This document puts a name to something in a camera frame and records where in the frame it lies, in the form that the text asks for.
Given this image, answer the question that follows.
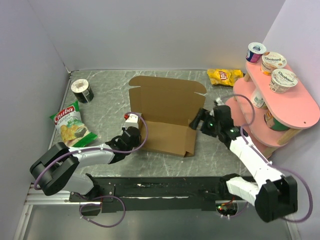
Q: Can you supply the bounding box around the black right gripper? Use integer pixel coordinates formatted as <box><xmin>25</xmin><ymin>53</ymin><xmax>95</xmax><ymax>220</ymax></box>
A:
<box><xmin>188</xmin><ymin>108</ymin><xmax>221</xmax><ymax>139</ymax></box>

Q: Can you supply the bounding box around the brown cardboard box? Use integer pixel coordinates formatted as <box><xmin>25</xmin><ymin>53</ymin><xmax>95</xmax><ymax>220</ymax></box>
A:
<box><xmin>128</xmin><ymin>75</ymin><xmax>207</xmax><ymax>157</ymax></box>

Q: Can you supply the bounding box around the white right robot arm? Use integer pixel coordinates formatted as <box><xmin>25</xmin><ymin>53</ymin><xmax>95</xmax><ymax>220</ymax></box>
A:
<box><xmin>189</xmin><ymin>105</ymin><xmax>298</xmax><ymax>223</ymax></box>

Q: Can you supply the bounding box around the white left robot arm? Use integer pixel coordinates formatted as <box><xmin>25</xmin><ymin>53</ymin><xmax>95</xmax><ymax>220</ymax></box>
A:
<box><xmin>29</xmin><ymin>126</ymin><xmax>141</xmax><ymax>201</ymax></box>

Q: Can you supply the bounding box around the yellow Lays chips bag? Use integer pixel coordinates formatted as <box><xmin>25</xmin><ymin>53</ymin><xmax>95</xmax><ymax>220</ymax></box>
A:
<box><xmin>207</xmin><ymin>68</ymin><xmax>244</xmax><ymax>87</ymax></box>

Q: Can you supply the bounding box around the white cup middle shelf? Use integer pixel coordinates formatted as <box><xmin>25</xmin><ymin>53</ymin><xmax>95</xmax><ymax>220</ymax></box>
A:
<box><xmin>250</xmin><ymin>88</ymin><xmax>268</xmax><ymax>110</ymax></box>

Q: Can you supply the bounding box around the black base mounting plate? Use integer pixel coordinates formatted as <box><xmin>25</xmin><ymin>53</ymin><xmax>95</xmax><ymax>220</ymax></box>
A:
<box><xmin>67</xmin><ymin>174</ymin><xmax>251</xmax><ymax>214</ymax></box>

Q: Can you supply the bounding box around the green Chuba chips bag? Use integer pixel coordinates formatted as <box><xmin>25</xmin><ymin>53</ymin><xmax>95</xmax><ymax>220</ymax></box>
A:
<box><xmin>49</xmin><ymin>100</ymin><xmax>98</xmax><ymax>148</ymax></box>

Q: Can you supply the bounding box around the black can white lid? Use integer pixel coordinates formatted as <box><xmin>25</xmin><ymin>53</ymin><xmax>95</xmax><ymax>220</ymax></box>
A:
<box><xmin>71</xmin><ymin>79</ymin><xmax>94</xmax><ymax>104</ymax></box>

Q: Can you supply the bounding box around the pink three-tier shelf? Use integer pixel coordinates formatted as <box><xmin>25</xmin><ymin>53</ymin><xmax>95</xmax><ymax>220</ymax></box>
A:
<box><xmin>226</xmin><ymin>62</ymin><xmax>320</xmax><ymax>158</ymax></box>

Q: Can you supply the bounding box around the green can lower shelf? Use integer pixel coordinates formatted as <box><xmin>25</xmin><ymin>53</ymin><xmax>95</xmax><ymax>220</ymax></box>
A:
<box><xmin>263</xmin><ymin>110</ymin><xmax>290</xmax><ymax>132</ymax></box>

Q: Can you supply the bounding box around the purple white yogurt cup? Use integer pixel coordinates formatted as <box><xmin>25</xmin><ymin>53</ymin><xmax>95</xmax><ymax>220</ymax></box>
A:
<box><xmin>245</xmin><ymin>42</ymin><xmax>267</xmax><ymax>64</ymax></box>

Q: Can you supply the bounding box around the Chobani yogurt cup front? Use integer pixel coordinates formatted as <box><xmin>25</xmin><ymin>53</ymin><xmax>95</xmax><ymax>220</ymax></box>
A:
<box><xmin>269</xmin><ymin>68</ymin><xmax>298</xmax><ymax>94</ymax></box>

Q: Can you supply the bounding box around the chobani yogurt cup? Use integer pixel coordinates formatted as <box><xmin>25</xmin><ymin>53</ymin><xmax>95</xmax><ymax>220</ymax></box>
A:
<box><xmin>260</xmin><ymin>51</ymin><xmax>287</xmax><ymax>76</ymax></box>
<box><xmin>269</xmin><ymin>68</ymin><xmax>298</xmax><ymax>94</ymax></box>

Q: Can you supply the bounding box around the Chobani yogurt cup rear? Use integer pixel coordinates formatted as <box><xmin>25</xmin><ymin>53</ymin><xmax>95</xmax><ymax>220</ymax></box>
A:
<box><xmin>260</xmin><ymin>51</ymin><xmax>287</xmax><ymax>76</ymax></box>

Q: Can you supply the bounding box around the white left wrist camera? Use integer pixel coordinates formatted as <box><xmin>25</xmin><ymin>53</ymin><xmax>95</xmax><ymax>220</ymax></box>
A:
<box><xmin>123</xmin><ymin>113</ymin><xmax>141</xmax><ymax>129</ymax></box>

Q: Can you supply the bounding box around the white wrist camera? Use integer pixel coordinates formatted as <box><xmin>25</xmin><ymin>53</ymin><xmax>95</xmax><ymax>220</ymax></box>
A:
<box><xmin>209</xmin><ymin>97</ymin><xmax>225</xmax><ymax>116</ymax></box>
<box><xmin>123</xmin><ymin>113</ymin><xmax>141</xmax><ymax>129</ymax></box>

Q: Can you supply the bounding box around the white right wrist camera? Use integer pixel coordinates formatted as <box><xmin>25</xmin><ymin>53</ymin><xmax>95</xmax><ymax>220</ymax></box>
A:
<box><xmin>209</xmin><ymin>97</ymin><xmax>225</xmax><ymax>116</ymax></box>

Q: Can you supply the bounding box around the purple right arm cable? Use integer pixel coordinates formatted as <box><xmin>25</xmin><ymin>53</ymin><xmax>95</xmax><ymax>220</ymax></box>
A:
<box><xmin>219</xmin><ymin>94</ymin><xmax>314</xmax><ymax>223</ymax></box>

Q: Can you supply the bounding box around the aluminium rail frame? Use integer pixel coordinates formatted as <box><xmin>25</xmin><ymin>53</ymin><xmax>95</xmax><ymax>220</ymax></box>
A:
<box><xmin>13</xmin><ymin>159</ymin><xmax>301</xmax><ymax>240</ymax></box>

